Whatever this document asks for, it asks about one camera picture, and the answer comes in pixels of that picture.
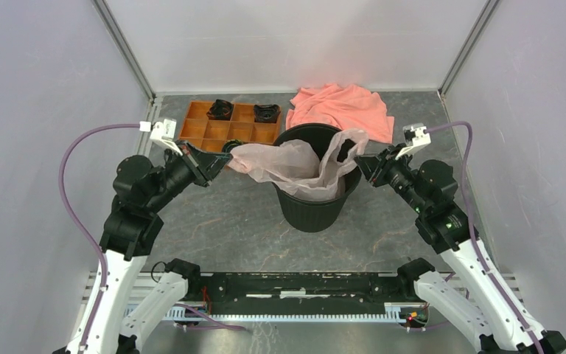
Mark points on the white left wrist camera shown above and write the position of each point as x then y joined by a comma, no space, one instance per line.
161,133

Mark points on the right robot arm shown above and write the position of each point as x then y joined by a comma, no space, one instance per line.
463,264

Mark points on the black rolled belt left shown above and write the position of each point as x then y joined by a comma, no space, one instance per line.
220,110

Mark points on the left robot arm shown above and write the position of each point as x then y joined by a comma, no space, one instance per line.
142,191

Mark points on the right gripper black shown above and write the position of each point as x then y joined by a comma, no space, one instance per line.
372,166

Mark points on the orange compartment tray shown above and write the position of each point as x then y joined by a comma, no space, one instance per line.
211,135

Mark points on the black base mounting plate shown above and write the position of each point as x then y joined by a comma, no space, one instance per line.
309,293

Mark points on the black rolled belt right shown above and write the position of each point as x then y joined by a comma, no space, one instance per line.
266,113

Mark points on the black trash bin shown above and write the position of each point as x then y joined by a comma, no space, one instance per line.
314,216

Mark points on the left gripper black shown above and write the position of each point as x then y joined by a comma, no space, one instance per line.
211,164

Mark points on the black rolled belt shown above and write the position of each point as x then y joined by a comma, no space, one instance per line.
266,113
220,110

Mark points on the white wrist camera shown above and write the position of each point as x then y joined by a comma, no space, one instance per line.
161,133
416,139

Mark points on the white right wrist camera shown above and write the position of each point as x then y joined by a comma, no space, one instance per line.
416,139

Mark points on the salmon pink cloth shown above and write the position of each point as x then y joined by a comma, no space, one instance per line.
345,108

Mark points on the pink plastic trash bag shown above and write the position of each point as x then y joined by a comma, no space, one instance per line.
310,163

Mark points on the aluminium frame rail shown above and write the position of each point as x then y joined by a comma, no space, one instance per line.
186,312

